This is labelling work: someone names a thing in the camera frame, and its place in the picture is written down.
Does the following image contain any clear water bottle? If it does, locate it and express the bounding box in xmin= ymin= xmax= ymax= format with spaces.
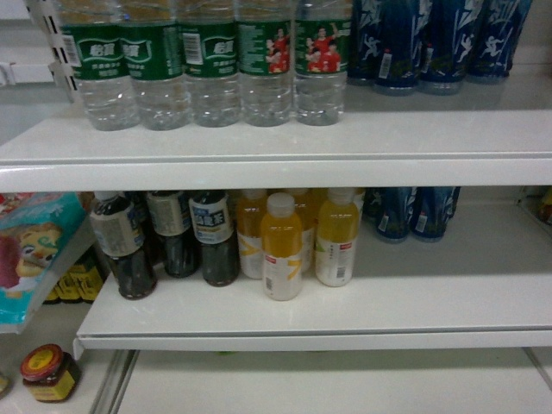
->
xmin=294 ymin=1 xmax=353 ymax=126

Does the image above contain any stocked water bottle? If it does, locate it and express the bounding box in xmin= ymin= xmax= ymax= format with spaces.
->
xmin=54 ymin=1 xmax=140 ymax=131
xmin=175 ymin=1 xmax=241 ymax=128
xmin=235 ymin=1 xmax=292 ymax=127
xmin=118 ymin=1 xmax=191 ymax=130

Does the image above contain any blue sports drink bottle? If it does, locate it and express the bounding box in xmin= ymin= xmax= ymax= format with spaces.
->
xmin=348 ymin=0 xmax=383 ymax=85
xmin=419 ymin=0 xmax=483 ymax=95
xmin=373 ymin=0 xmax=433 ymax=96
xmin=466 ymin=0 xmax=532 ymax=85

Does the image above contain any leftmost stocked water bottle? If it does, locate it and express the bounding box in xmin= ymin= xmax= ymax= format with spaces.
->
xmin=54 ymin=1 xmax=140 ymax=131

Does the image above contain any white shelf board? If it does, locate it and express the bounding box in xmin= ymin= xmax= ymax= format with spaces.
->
xmin=1 ymin=73 xmax=551 ymax=191
xmin=73 ymin=203 xmax=551 ymax=354

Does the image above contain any white perforated shelf upright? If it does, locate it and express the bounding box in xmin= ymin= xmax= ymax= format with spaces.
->
xmin=24 ymin=0 xmax=82 ymax=104

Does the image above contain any back left orange juice bottle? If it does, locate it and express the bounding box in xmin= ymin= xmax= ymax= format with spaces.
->
xmin=236 ymin=189 xmax=267 ymax=279

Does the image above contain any orange juice bottle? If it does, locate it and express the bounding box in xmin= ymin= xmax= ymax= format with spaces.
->
xmin=236 ymin=189 xmax=267 ymax=279
xmin=315 ymin=187 xmax=360 ymax=287
xmin=260 ymin=192 xmax=303 ymax=301

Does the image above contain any front orange juice bottle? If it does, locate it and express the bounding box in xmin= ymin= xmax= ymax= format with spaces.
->
xmin=260 ymin=192 xmax=303 ymax=301

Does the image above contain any right orange juice bottle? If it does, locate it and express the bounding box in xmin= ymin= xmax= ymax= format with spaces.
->
xmin=315 ymin=187 xmax=360 ymax=287

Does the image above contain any right dark oolong tea bottle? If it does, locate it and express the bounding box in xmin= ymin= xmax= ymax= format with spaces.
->
xmin=189 ymin=190 xmax=239 ymax=287

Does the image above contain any dark oolong tea bottle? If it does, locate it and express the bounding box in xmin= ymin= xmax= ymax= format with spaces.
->
xmin=147 ymin=191 xmax=200 ymax=278
xmin=189 ymin=190 xmax=239 ymax=287
xmin=90 ymin=191 xmax=157 ymax=299

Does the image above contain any middle dark oolong tea bottle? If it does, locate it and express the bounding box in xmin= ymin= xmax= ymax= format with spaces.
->
xmin=147 ymin=191 xmax=200 ymax=278

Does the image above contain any lower left blue drink bottle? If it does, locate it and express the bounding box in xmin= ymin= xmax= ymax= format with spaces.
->
xmin=375 ymin=186 xmax=417 ymax=243

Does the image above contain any lower right blue drink bottle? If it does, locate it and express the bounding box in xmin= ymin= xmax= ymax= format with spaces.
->
xmin=410 ymin=186 xmax=461 ymax=242

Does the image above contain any left dark oolong tea bottle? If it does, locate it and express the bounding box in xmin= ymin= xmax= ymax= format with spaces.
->
xmin=90 ymin=191 xmax=157 ymax=299

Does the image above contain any teal sweet potato noodle bag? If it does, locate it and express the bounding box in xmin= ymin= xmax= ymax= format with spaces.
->
xmin=1 ymin=192 xmax=86 ymax=332

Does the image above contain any red lid sauce jar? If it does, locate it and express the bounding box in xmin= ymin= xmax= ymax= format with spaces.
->
xmin=20 ymin=343 xmax=82 ymax=403

